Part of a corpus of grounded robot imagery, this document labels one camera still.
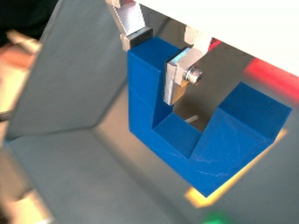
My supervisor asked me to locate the blue U-shaped block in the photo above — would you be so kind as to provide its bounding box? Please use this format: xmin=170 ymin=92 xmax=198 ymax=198
xmin=127 ymin=38 xmax=291 ymax=196

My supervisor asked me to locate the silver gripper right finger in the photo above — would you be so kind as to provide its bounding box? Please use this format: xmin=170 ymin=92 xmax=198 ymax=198
xmin=163 ymin=26 xmax=211 ymax=106

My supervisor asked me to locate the yellow long bar block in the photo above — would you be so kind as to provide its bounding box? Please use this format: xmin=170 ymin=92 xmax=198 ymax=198
xmin=184 ymin=129 xmax=288 ymax=209

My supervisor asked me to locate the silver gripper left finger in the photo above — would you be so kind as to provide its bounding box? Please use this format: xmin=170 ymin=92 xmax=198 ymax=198
xmin=105 ymin=0 xmax=153 ymax=52

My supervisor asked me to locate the red base block with recesses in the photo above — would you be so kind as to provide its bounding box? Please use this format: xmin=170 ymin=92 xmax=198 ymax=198
xmin=208 ymin=38 xmax=299 ymax=106

